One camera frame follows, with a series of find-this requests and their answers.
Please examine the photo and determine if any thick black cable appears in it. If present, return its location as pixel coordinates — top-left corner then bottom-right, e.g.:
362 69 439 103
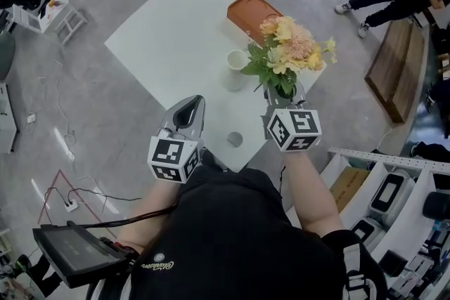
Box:
84 205 179 229

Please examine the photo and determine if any black round bag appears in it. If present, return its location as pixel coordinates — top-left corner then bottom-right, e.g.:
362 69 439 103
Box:
421 191 450 221

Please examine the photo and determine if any brown cardboard box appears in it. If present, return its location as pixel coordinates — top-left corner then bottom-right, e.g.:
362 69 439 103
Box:
329 166 372 215

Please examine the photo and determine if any person's black shirt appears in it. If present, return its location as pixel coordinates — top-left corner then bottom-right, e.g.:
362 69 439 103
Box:
128 167 352 300

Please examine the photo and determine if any small white side table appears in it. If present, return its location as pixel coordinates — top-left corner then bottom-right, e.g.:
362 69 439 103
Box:
38 0 89 46

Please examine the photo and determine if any orange wooden box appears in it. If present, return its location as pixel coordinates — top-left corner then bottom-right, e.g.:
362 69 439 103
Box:
226 0 285 39

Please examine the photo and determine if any white shelving unit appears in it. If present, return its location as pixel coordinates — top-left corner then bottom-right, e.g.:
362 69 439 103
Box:
318 146 450 300

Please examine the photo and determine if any brown wooden bench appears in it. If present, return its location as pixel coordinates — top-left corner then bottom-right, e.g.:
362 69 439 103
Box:
364 20 426 124

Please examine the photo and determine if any white low cabinet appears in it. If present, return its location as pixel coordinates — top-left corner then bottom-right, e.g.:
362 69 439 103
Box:
0 82 18 155

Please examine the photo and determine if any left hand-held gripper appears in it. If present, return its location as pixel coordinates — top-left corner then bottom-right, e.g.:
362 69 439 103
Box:
146 94 207 185

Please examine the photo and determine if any white vase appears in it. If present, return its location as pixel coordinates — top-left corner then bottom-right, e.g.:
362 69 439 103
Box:
224 49 251 92

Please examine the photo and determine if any black square box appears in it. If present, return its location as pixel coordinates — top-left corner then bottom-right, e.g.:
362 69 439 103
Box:
378 249 409 278

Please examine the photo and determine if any yellow flowers bunch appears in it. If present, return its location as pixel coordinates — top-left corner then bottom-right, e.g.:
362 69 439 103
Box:
240 15 338 98

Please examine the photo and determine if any person's right forearm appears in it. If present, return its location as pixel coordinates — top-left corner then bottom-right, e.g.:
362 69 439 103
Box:
281 150 345 240

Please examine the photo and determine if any white backpack strap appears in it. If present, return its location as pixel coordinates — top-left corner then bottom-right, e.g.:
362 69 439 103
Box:
342 242 370 300

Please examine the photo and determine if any white chair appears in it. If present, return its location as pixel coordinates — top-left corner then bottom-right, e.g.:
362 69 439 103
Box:
6 4 47 34

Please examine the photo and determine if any black tablet monitor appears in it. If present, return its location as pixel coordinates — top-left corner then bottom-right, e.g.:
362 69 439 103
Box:
32 221 127 289

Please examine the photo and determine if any storage bin with black lid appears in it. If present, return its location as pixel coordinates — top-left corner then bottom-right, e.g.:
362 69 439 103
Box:
349 217 383 250
368 167 416 222

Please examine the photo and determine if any grey cushioned chair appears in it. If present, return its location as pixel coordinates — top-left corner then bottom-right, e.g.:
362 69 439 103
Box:
0 30 17 81

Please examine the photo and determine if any person's left forearm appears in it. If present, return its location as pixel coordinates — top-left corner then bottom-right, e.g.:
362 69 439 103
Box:
117 181 182 250

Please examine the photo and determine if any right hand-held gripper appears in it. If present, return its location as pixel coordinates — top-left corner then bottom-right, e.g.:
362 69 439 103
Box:
259 82 323 153

